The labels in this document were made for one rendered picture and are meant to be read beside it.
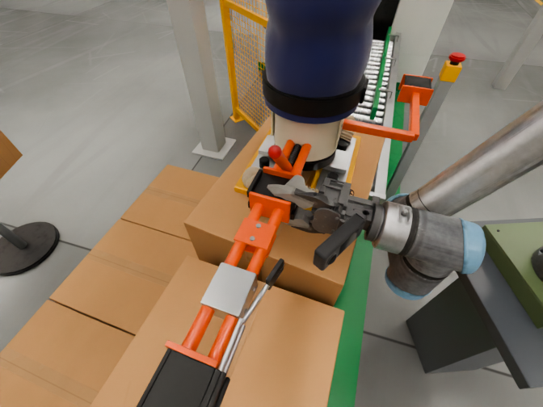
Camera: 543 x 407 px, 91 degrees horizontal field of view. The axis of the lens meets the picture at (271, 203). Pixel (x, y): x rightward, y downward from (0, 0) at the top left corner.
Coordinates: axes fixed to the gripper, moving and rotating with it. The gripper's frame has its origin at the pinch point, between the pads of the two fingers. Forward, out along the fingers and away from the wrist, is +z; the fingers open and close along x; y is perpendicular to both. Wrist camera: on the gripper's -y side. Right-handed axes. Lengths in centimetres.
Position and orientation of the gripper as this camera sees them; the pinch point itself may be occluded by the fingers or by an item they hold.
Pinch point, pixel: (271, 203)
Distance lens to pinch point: 52.9
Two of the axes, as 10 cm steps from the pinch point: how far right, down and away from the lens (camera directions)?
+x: 0.1, -6.4, -7.7
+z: -9.4, -2.6, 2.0
